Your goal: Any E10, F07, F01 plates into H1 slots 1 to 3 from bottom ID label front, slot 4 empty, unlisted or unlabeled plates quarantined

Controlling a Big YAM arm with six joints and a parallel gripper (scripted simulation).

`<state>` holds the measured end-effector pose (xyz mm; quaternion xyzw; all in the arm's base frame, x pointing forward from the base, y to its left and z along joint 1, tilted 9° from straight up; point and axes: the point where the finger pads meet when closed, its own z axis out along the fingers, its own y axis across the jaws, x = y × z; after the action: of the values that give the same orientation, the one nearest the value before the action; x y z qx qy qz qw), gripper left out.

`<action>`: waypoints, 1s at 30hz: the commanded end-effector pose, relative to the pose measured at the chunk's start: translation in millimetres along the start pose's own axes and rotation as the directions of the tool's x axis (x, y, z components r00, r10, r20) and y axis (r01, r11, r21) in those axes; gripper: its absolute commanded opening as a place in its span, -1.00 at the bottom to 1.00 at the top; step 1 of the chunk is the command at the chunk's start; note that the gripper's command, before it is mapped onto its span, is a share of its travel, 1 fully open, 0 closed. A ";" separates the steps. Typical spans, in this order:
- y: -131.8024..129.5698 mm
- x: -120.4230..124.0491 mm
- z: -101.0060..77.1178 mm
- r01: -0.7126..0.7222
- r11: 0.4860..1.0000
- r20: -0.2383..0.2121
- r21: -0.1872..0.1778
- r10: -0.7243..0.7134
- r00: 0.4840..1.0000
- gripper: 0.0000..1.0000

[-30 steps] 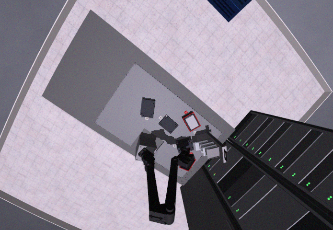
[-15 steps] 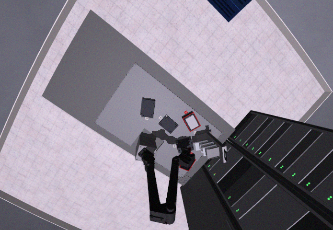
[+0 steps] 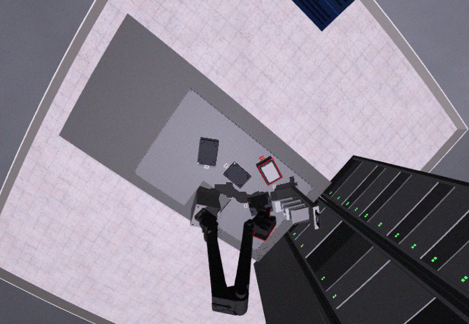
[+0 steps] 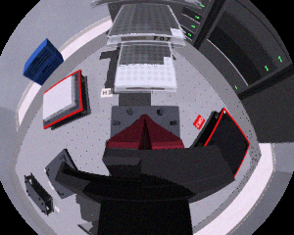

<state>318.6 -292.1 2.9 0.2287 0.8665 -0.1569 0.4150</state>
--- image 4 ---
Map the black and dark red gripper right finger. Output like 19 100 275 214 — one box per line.
145 115 184 150

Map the grey plate rack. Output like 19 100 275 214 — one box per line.
108 0 184 60

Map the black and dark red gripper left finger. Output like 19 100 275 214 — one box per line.
105 115 145 150

